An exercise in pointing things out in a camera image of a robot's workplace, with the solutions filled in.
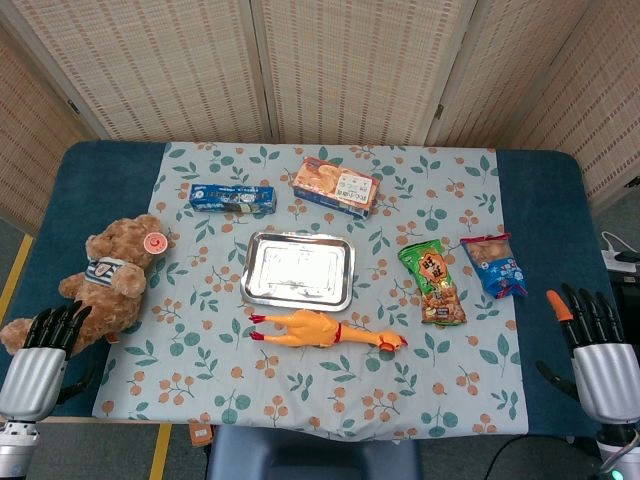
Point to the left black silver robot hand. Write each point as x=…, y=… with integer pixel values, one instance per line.
x=37, y=375

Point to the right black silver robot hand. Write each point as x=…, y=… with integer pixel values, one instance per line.
x=607, y=380

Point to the yellow rubber chicken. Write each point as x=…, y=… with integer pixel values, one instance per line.
x=310, y=327

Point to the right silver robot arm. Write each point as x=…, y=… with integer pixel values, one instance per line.
x=620, y=450

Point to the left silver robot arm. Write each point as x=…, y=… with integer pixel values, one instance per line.
x=17, y=450

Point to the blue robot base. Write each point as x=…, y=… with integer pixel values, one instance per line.
x=310, y=457

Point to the silver metal tray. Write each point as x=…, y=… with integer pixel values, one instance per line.
x=300, y=270

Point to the white power strip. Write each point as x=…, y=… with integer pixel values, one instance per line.
x=617, y=260

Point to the brown teddy bear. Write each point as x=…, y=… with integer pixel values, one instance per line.
x=115, y=280

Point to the blue snack bag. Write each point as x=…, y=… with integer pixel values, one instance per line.
x=497, y=270

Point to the blue table cover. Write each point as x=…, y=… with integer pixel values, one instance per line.
x=540, y=225

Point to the orange cloth tag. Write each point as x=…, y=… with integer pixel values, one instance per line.
x=200, y=434

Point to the green snack bag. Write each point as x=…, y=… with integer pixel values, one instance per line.
x=435, y=285

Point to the blue cookie box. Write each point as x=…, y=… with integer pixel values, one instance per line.
x=232, y=199

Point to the floral tablecloth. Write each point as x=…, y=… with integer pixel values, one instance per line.
x=300, y=390

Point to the orange cracker box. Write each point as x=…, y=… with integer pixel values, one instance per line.
x=335, y=187

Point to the woven folding screen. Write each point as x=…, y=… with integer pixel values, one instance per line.
x=350, y=65

